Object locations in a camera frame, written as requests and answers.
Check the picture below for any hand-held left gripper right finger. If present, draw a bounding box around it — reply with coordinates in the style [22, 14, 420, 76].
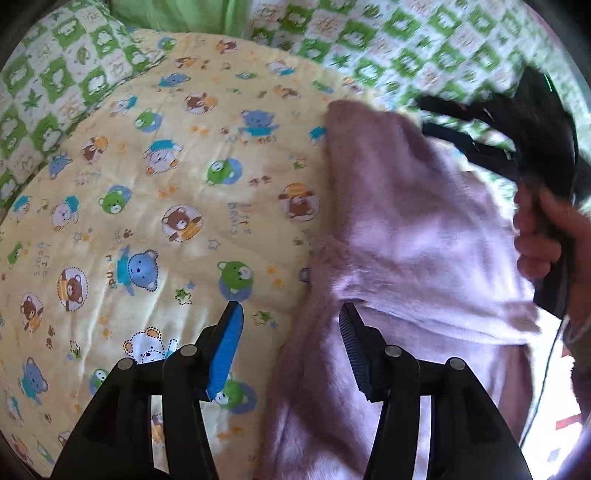
[338, 302, 532, 480]

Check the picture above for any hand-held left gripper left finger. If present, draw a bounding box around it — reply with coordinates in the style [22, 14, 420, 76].
[50, 301, 245, 480]

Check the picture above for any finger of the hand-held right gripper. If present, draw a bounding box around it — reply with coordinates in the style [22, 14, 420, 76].
[421, 121, 522, 182]
[414, 93, 525, 127]

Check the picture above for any purple knit sweater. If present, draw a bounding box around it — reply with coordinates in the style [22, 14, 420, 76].
[259, 99, 583, 480]

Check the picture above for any person's right hand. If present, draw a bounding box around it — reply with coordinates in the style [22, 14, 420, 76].
[512, 187, 591, 326]

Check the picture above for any green checkered quilt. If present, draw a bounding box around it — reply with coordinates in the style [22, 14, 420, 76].
[0, 0, 591, 210]

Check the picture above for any yellow bear print blanket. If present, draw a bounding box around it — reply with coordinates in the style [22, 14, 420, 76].
[0, 28, 419, 480]

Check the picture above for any plain green cloth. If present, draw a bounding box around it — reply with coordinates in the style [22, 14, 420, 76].
[108, 0, 254, 37]

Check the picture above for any thin black cable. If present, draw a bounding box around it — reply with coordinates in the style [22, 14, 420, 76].
[521, 316, 570, 446]

